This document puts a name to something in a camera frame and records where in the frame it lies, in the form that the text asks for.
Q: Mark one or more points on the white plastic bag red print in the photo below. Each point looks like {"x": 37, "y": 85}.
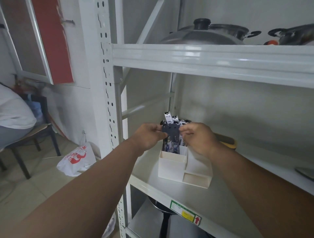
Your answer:
{"x": 76, "y": 159}

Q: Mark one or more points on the grey pen refill packet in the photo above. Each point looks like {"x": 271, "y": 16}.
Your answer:
{"x": 171, "y": 133}

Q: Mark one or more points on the red cabinet door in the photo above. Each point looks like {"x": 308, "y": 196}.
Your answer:
{"x": 52, "y": 41}

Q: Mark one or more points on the black frying pan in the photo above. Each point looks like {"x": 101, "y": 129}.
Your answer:
{"x": 164, "y": 215}

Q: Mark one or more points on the person's right forearm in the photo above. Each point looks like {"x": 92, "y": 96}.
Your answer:
{"x": 265, "y": 196}

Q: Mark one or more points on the person's right hand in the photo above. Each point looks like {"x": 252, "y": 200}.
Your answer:
{"x": 201, "y": 138}

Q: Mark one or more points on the person's right thumb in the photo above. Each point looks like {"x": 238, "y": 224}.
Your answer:
{"x": 186, "y": 127}

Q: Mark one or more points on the person's left forearm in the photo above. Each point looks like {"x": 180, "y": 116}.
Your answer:
{"x": 81, "y": 196}

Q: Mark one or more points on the steel pot lid black knob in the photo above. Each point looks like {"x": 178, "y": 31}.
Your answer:
{"x": 198, "y": 36}

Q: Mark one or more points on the orange round object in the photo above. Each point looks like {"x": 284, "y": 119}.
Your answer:
{"x": 270, "y": 43}

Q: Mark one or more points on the black chair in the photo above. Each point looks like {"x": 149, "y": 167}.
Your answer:
{"x": 45, "y": 137}

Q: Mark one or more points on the white metal shelf rack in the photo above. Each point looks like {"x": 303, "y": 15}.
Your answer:
{"x": 201, "y": 58}

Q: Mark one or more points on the bunch of black-white pen packets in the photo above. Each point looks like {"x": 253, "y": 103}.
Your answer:
{"x": 174, "y": 146}

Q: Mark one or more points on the green yellow red sticker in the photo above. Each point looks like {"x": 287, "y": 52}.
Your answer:
{"x": 185, "y": 212}

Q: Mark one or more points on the white window frame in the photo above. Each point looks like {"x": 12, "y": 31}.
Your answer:
{"x": 36, "y": 73}

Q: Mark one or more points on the blue plastic bag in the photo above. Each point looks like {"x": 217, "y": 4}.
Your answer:
{"x": 35, "y": 109}

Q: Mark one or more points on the person's left thumb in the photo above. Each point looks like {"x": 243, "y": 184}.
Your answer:
{"x": 156, "y": 127}

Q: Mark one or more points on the white round plate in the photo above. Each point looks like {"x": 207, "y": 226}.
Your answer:
{"x": 110, "y": 225}

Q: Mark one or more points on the white desk organizer box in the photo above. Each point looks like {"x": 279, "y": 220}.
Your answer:
{"x": 182, "y": 169}

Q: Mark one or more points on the person's left hand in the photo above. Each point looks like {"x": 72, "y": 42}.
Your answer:
{"x": 144, "y": 137}

